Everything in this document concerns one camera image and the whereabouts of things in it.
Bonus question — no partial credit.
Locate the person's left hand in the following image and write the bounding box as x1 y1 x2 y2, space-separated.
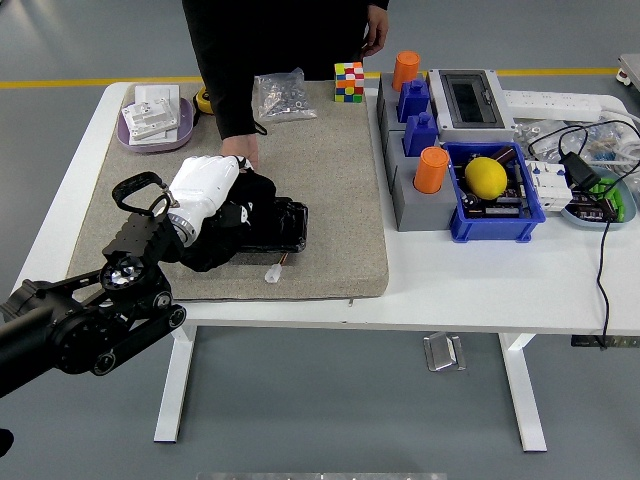
360 5 390 59

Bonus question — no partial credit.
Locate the blue block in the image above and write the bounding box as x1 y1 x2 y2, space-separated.
396 78 432 124
403 112 440 157

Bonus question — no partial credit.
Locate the black rag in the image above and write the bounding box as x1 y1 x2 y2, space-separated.
177 169 279 272

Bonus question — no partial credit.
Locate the white wire connector plug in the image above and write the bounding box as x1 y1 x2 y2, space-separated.
263 252 290 285

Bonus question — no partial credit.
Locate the silver metal bracket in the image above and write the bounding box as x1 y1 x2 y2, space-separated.
422 331 467 374

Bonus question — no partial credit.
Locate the white cable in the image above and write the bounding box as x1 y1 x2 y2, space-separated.
599 94 640 166

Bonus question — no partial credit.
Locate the grey-brown mat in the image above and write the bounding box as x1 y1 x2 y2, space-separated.
64 79 391 306

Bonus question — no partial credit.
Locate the clear bag of white parts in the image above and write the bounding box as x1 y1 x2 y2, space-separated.
512 118 569 161

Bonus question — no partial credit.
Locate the orange cylinder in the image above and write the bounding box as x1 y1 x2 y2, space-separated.
412 146 451 195
391 50 422 93

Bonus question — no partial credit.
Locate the white circuit breaker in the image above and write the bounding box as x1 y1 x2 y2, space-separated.
524 159 572 214

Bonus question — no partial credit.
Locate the yellow lemon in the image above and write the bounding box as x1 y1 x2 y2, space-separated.
464 156 510 201

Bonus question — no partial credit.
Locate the black power cord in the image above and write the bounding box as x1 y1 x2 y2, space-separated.
527 117 640 351

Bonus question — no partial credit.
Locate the grey base block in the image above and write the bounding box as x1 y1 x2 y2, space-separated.
384 130 459 233
375 72 436 146

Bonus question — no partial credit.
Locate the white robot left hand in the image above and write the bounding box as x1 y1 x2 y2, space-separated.
167 153 255 225

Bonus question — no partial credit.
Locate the green plastic part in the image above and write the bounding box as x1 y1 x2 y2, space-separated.
584 177 627 224

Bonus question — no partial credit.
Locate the person's right hand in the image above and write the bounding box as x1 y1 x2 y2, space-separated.
219 132 261 174

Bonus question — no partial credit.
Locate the black power adapter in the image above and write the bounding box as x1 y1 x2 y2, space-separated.
558 152 602 191

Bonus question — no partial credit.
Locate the person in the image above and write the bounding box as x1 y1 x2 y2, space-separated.
180 0 391 84

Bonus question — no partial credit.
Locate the dark circuit board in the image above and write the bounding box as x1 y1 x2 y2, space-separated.
569 192 619 222
459 187 531 219

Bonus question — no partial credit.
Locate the clear bag of blue parts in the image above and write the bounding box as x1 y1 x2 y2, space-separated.
574 121 640 166

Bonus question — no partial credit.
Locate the white cart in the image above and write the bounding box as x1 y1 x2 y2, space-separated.
615 53 640 94

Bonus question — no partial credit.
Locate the clear bag of screws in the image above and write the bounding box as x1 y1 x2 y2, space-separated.
252 67 319 124

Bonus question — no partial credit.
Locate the light blue tray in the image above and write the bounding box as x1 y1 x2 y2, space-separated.
559 167 639 231

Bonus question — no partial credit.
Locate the blue plastic bin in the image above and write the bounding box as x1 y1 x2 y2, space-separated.
442 141 547 245

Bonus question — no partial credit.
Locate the purple tray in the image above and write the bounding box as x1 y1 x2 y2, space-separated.
116 96 196 155

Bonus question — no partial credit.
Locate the colourful puzzle cube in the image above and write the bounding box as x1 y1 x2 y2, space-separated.
333 61 365 105

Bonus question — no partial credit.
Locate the black glossy panel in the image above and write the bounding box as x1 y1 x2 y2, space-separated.
234 196 310 254

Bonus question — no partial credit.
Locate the white table leg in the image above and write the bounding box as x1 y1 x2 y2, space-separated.
497 332 548 453
153 324 199 444

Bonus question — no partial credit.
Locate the grey electrical distribution box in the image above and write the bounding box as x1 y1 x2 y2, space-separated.
427 68 517 146

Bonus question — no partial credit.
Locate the yellow tape measure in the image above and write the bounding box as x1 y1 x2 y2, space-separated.
192 85 215 116

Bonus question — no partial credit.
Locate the black table control box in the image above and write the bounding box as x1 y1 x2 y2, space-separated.
571 334 640 350

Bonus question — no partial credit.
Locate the white power strip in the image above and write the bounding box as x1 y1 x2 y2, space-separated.
501 89 604 123

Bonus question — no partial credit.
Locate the white switch plate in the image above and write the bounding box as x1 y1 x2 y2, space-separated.
121 97 181 134
134 83 181 106
128 124 180 147

